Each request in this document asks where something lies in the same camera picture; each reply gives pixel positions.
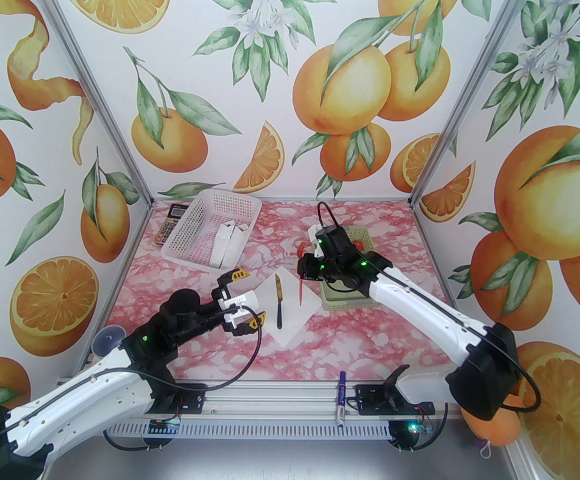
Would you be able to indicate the white paper napkin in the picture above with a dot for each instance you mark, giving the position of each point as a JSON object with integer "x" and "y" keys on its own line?
{"x": 295, "y": 313}

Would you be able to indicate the green perforated plastic tray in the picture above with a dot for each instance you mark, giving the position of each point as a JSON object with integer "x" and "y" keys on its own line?
{"x": 350, "y": 300}

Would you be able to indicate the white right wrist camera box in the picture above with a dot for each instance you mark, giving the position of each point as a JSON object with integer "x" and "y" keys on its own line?
{"x": 315, "y": 240}

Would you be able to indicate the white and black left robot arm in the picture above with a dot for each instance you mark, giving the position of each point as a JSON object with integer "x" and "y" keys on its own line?
{"x": 79, "y": 403}

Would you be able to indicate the white perforated plastic basket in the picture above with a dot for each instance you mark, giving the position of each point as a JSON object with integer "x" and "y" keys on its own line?
{"x": 194, "y": 238}

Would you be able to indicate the aluminium frame post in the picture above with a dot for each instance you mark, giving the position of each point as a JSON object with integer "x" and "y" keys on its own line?
{"x": 474, "y": 83}
{"x": 93, "y": 83}

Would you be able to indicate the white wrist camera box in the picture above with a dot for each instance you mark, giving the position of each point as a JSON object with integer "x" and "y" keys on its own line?
{"x": 244, "y": 299}
{"x": 315, "y": 240}

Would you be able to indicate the orange plush toy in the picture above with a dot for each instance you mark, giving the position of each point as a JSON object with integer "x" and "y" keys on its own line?
{"x": 500, "y": 428}

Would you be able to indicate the small circuit board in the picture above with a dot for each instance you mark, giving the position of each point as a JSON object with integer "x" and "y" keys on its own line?
{"x": 164, "y": 425}
{"x": 417, "y": 428}

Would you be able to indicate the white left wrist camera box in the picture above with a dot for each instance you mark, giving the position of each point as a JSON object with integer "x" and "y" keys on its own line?
{"x": 244, "y": 299}

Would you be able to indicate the blue marker pen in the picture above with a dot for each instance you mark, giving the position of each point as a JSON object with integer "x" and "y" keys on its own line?
{"x": 342, "y": 398}

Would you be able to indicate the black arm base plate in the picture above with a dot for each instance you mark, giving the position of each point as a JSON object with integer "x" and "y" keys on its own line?
{"x": 370, "y": 400}
{"x": 192, "y": 398}

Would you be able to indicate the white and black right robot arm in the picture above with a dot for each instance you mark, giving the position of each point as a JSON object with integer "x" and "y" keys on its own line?
{"x": 420, "y": 303}

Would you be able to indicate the black and gold calculator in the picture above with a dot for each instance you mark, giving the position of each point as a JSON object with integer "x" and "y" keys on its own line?
{"x": 167, "y": 228}

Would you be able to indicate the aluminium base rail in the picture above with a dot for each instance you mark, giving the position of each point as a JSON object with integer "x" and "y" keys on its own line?
{"x": 269, "y": 398}

